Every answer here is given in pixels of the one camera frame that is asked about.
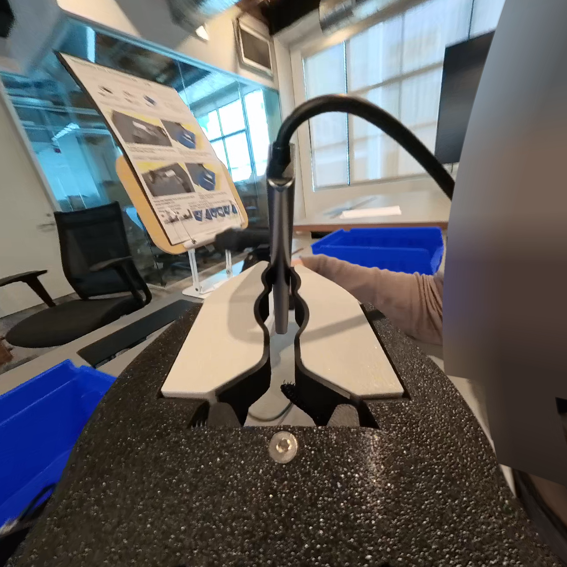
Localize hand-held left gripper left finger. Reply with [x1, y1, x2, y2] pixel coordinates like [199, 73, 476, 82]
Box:
[160, 261, 272, 425]

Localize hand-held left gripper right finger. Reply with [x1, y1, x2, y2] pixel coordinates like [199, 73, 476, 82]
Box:
[290, 264, 406, 425]

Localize black usb cable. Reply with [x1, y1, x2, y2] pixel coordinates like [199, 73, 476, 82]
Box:
[270, 95, 457, 201]

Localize person's right forearm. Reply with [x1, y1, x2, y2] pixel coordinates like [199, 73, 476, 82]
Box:
[303, 256, 444, 346]

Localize white board stand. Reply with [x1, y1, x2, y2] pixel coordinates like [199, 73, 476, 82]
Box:
[182, 247, 236, 298]

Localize black table mat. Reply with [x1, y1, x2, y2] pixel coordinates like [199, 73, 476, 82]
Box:
[77, 299, 198, 368]

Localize blue plastic bin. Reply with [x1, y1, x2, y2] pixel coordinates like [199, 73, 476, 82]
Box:
[0, 359, 117, 529]
[310, 227, 445, 276]

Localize wooden display board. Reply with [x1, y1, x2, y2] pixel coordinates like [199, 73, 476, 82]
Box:
[115, 155, 249, 256]

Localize white paper sheet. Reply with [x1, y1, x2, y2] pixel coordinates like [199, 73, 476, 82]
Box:
[341, 206, 402, 219]

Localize black office chair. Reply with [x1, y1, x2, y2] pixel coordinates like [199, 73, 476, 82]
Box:
[0, 201, 153, 349]

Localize printed instruction sheet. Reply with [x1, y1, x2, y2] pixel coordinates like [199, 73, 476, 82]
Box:
[57, 51, 243, 247]

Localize long conference table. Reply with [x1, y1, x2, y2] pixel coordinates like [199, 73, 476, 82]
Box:
[293, 190, 453, 235]

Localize large paned window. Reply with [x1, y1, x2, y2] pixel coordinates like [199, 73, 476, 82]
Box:
[300, 0, 506, 189]

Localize white door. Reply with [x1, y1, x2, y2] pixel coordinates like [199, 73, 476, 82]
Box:
[0, 93, 62, 289]

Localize black velcro strap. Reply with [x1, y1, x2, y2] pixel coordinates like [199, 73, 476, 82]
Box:
[281, 379, 313, 422]

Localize wall air vent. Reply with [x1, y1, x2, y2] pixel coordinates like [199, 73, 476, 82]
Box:
[236, 15, 274, 77]

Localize silver ceiling duct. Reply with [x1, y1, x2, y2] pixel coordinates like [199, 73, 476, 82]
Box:
[319, 0, 401, 35]

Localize black wall monitor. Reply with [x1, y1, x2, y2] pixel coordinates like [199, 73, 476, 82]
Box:
[434, 31, 496, 165]

